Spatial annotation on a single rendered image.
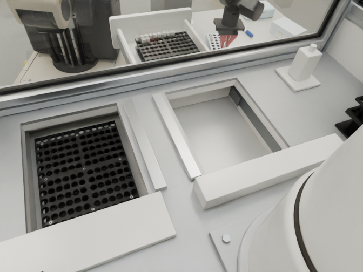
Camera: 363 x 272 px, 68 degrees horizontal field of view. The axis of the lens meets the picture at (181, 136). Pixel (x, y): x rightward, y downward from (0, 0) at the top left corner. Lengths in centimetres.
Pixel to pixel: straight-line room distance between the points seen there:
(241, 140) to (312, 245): 49
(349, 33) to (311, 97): 23
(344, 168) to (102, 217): 36
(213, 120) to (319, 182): 53
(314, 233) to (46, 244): 37
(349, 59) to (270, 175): 50
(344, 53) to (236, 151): 42
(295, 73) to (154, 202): 49
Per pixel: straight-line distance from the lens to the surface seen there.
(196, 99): 79
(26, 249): 49
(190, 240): 47
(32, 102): 66
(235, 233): 47
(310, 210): 29
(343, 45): 92
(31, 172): 69
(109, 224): 47
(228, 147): 72
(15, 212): 54
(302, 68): 75
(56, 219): 56
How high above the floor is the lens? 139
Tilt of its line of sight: 51 degrees down
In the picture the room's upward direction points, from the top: 7 degrees clockwise
